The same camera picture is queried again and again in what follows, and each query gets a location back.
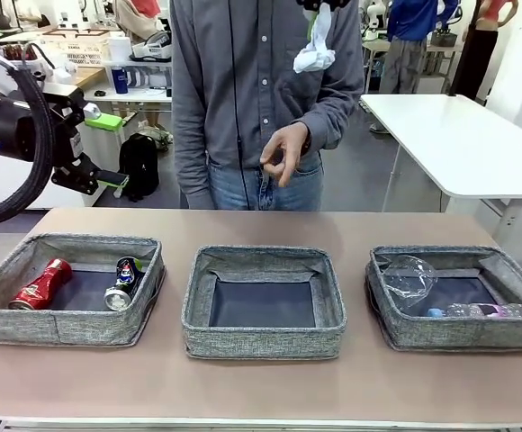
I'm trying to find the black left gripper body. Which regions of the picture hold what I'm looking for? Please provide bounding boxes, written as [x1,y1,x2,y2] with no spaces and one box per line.
[0,95,83,168]

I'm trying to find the white tissue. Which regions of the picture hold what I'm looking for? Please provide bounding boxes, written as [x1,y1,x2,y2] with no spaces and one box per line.
[292,2,337,75]

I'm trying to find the dark blue soda can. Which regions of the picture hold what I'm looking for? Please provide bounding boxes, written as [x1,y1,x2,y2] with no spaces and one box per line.
[103,256,146,312]

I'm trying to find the crushed red soda can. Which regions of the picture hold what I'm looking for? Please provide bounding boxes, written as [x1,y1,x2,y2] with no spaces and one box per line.
[7,257,73,311]

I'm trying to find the clear plastic cup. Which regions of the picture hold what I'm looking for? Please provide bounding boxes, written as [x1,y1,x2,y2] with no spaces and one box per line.
[384,254,438,312]

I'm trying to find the clear plastic water bottle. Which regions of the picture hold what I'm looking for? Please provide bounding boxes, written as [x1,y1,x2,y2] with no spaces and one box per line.
[425,301,522,320]

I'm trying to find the person's right forearm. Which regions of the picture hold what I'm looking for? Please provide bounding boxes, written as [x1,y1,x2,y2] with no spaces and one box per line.
[173,112,218,211]

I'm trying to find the person's left forearm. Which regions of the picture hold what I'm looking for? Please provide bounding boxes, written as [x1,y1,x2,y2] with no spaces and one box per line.
[303,76,366,153]

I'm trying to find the person's left hand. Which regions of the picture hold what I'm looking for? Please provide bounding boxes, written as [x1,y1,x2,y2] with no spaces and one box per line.
[259,121,311,187]

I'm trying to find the small white background robot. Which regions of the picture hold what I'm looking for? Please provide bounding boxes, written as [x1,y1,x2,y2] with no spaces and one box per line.
[360,0,391,41]

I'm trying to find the white background desk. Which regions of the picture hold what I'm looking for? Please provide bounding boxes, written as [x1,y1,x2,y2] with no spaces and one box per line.
[78,85,175,145]

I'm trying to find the blue drink bottle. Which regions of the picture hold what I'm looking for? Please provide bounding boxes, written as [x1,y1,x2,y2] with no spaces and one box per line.
[111,66,130,95]

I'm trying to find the black backpack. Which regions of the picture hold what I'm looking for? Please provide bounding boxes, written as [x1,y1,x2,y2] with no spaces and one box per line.
[119,132,161,203]

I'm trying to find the white slotted crate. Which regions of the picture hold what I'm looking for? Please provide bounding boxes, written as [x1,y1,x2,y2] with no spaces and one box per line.
[44,38,112,68]

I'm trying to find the background person in blue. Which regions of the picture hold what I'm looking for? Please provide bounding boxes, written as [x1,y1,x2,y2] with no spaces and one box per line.
[380,0,460,95]

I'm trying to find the dark brown glass bottles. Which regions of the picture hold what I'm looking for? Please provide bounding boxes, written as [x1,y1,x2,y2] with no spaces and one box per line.
[3,43,40,62]

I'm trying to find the person in grey shirt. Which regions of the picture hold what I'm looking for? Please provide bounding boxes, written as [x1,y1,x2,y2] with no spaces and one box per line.
[170,0,366,212]

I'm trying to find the background person in beige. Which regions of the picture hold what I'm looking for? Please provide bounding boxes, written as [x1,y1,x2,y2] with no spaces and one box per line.
[114,0,175,44]

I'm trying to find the mannequin with red top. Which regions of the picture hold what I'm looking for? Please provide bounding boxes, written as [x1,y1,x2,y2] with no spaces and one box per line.
[449,0,518,103]

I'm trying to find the grey fabric basket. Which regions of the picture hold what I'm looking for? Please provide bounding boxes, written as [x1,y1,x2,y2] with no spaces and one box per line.
[0,232,167,347]
[364,245,522,353]
[181,245,347,360]

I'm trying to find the large white table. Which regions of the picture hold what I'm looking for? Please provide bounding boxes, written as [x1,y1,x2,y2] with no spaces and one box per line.
[359,93,522,247]

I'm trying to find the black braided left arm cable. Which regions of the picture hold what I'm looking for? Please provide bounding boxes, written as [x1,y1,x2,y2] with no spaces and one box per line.
[0,67,58,230]

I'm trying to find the brown wooden frame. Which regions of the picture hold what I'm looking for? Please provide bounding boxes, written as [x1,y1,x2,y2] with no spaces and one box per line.
[42,27,112,41]

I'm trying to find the thin black hanging cord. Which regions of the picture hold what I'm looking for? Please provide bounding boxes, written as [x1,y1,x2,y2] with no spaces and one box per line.
[227,0,251,212]

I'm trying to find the aluminium table frame rail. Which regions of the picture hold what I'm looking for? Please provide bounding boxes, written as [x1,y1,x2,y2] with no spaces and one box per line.
[0,417,522,432]

